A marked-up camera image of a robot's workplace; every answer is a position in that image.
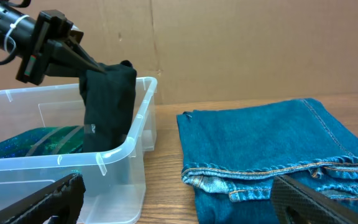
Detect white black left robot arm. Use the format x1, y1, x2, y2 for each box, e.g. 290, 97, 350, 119
0, 1, 104, 85

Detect blue denim jeans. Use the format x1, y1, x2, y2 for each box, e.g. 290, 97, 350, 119
177, 98, 358, 223

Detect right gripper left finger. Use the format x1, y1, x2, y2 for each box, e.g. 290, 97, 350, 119
0, 173, 86, 224

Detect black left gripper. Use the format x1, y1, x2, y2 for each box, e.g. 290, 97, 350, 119
16, 10, 105, 85

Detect blue green sequin fabric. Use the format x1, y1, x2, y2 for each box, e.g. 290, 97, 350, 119
0, 126, 84, 159

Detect clear plastic storage bin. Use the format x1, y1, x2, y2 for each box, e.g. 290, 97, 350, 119
0, 76, 158, 224

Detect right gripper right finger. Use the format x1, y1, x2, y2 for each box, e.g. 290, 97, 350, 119
270, 175, 358, 224

